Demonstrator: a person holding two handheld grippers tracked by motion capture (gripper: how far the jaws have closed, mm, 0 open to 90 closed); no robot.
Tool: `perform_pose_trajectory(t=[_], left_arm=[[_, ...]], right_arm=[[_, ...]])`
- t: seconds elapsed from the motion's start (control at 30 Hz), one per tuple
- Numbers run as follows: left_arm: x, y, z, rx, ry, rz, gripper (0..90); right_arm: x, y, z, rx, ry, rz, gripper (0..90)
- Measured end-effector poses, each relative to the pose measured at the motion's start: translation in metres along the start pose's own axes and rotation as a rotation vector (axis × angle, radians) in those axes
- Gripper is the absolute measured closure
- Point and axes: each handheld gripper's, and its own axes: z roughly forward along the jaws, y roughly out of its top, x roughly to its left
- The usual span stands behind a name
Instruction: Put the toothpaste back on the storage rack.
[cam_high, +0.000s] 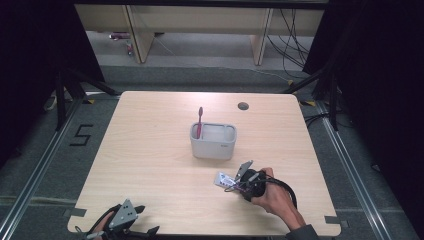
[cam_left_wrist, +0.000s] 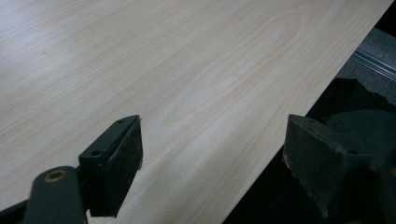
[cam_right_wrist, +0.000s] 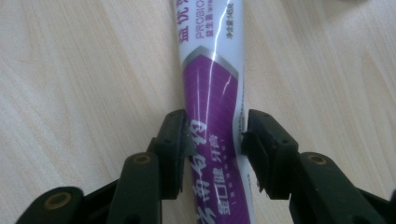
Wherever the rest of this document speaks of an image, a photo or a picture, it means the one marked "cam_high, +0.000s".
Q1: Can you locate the metal floor rail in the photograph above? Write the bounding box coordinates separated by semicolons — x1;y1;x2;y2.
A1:
0;95;85;240
315;99;398;240

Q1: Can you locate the black metal stand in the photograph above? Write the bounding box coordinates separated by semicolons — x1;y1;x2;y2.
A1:
281;65;341;132
53;65;122;132

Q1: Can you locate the grey tape patch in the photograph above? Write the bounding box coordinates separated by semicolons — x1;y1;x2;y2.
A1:
324;215;350;229
63;207;88;218

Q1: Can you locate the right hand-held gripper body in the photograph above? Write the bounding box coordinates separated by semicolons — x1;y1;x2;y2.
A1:
234;159;268;203

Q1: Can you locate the grey toothbrush holder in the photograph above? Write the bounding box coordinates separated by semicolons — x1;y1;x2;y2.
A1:
189;122;238;161

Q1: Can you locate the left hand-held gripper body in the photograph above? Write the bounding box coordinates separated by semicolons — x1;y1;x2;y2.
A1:
101;198;139;240

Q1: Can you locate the white purple toothpaste tube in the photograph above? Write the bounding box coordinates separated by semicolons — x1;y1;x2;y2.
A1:
213;170;250;195

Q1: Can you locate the person's left hand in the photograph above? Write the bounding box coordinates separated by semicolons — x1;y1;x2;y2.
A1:
87;211;117;240

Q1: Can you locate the person's right hand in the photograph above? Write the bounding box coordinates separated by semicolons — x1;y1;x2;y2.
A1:
250;167;295;222

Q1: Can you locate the pink toothbrush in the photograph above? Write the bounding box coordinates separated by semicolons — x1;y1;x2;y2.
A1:
195;106;205;140

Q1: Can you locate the bundle of black cables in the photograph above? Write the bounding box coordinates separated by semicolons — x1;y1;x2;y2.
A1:
265;7;312;80

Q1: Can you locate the pink thing on floor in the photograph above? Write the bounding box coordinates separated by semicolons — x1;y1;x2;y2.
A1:
109;31;132;41

